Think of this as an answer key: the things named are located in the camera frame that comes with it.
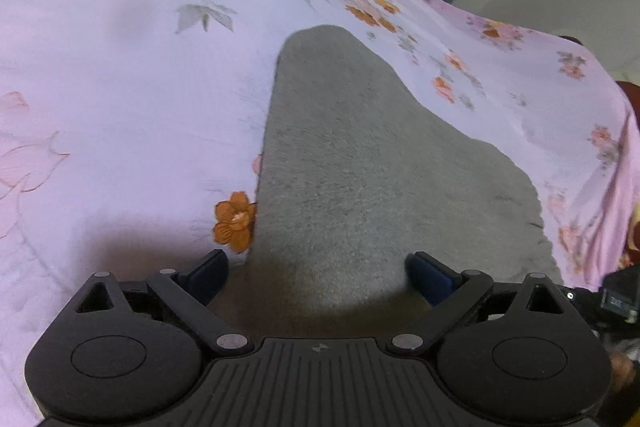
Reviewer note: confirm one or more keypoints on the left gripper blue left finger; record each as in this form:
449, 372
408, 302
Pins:
187, 294

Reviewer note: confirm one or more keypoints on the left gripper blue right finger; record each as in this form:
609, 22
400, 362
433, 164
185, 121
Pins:
452, 296

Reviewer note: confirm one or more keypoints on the grey pants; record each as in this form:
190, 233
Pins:
356, 176

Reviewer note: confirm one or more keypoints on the person's right hand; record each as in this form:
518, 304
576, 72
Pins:
624, 356

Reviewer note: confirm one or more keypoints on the pink floral bed sheet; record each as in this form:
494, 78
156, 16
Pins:
132, 134

